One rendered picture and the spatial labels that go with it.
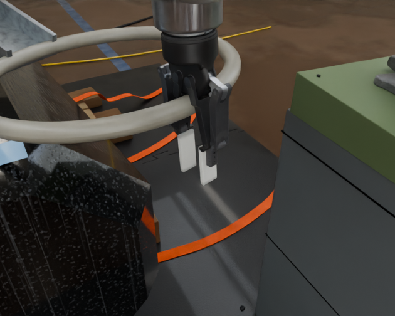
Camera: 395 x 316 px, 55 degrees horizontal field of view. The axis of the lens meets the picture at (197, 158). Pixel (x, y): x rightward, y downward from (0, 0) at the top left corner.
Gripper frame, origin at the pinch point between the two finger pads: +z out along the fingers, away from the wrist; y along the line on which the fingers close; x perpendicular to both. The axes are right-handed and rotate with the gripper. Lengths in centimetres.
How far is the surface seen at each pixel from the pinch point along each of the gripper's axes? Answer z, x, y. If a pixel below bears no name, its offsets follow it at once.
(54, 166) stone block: 7.2, 14.6, 26.3
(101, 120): -11.0, 13.4, 2.8
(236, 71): -10.6, -11.3, 2.3
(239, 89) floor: 77, -150, 133
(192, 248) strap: 80, -32, 46
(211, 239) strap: 80, -41, 45
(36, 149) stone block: 3.2, 16.3, 27.8
